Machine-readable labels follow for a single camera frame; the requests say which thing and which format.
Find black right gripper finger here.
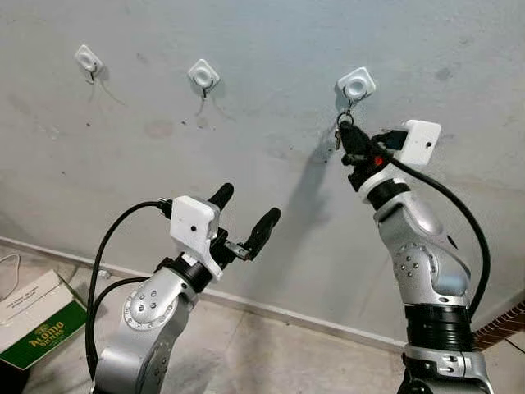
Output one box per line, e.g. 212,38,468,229
340,123,367,163

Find metal keys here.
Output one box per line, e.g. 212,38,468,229
333,111,355,153

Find green and white cardboard box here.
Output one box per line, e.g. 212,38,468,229
0,269,89,371

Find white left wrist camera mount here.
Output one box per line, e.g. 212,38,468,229
169,195,222,280

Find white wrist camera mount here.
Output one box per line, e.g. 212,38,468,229
358,120,442,194
169,195,222,280

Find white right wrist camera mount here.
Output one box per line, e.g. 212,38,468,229
358,120,442,194

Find white square wall hook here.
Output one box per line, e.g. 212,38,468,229
74,44,106,85
187,58,221,99
336,66,377,112

